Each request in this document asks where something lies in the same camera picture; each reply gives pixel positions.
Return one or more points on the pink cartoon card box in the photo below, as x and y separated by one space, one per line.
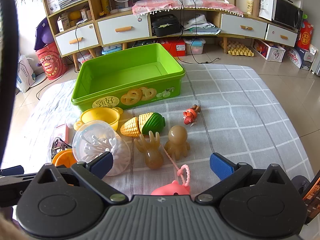
62 131

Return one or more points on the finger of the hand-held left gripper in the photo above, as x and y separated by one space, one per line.
11 171

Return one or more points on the yellow egg tray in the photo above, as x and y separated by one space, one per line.
240 51

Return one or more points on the blue and white carton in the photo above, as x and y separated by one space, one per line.
298 57

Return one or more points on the grey metal cabinet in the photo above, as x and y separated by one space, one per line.
317 62

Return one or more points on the green plastic storage box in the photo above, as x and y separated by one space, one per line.
112 100

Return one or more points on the blue lidded storage boxes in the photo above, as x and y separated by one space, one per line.
111 50

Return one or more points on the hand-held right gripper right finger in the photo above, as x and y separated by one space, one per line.
221 166

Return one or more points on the red wind-up crab toy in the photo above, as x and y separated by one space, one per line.
190 115

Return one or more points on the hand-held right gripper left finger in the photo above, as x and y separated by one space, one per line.
102 163

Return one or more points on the orange toy plate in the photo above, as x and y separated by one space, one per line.
65 157

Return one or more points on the toy corn cob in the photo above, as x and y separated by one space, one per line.
130 127

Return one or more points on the grey checked blanket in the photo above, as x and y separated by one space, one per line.
237 117

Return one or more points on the clear cotton swab container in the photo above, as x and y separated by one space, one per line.
120 152

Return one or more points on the dark orange-printed object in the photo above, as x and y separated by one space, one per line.
312 195

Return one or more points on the wooden cabinet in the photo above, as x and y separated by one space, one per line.
92 10

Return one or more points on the white paper bag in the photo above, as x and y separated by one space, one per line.
265 5

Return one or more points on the purple cloth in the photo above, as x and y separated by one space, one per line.
43 33

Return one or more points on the white cabinet drawer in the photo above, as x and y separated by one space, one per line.
120 33
235 21
80 33
277 33

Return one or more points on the red flat box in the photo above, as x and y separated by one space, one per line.
172 46

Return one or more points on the yellow toy pot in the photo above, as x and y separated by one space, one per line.
100 117

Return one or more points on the brown octopus head massager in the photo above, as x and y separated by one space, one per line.
152 158
177 135

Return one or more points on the microwave oven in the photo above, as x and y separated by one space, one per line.
285 13

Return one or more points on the white shopping bag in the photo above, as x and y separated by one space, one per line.
25 75

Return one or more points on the yellow tall box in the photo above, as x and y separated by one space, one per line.
105 5

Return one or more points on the small cardboard box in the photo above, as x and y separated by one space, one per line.
63 22

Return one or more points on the pink cloth with pompom trim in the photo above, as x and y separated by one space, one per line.
175 5

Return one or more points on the red gift bag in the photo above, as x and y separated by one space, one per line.
51 62

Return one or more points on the white box with red print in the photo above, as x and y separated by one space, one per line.
272 52

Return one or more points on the small clear storage box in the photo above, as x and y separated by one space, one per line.
83 57

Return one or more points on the clear plastic storage box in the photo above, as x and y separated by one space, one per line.
195 46

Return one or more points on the black bag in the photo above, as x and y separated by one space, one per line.
165 26

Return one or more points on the red gift box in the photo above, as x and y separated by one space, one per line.
305 36

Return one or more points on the pile of paper folders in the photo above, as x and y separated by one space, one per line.
200 25

